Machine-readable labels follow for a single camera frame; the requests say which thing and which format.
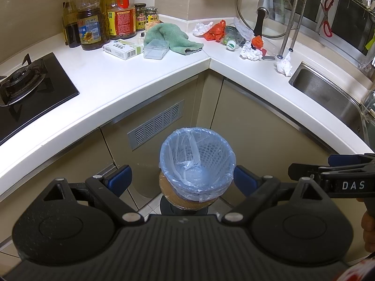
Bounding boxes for oil bottle red handle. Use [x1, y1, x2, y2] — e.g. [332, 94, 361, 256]
[105, 0, 136, 40]

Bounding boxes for black gas stove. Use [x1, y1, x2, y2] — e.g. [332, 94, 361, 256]
[1, 53, 79, 143]

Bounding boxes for white green medicine box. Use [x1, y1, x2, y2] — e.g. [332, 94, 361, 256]
[102, 39, 144, 60]

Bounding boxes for clear plastic box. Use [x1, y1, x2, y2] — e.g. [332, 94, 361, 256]
[144, 39, 170, 60]

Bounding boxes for crushed clear plastic bottle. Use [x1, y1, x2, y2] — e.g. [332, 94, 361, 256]
[221, 26, 246, 52]

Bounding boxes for round wooden stool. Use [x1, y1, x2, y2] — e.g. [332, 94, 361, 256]
[159, 172, 217, 216]

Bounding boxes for white trash bin with liner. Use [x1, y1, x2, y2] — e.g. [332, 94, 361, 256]
[159, 127, 236, 202]

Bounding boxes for black lighter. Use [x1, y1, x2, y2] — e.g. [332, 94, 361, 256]
[262, 55, 275, 61]

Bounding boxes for red handled scissors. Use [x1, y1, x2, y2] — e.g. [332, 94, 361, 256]
[317, 0, 334, 38]

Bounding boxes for sauce jar yellow label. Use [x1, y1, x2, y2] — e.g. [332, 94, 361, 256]
[145, 6, 159, 23]

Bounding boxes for green cloth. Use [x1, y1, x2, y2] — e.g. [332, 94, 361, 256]
[144, 23, 204, 55]

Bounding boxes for orange plastic bag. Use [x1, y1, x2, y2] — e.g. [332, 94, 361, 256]
[203, 20, 226, 43]

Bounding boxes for dark soy sauce bottle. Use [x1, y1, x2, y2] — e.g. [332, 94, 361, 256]
[62, 0, 81, 48]

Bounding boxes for sunflower oil bottle blue label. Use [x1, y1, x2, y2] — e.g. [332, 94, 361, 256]
[77, 0, 110, 51]

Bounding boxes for grey cabinet vent grille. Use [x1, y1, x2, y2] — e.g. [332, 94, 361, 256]
[127, 100, 184, 150]

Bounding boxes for person's right hand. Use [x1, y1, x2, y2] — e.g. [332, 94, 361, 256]
[361, 211, 375, 253]

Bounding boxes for steel sink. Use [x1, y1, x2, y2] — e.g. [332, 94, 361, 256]
[289, 63, 374, 150]

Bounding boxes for glass pot lid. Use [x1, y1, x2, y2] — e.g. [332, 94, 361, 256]
[236, 0, 292, 39]

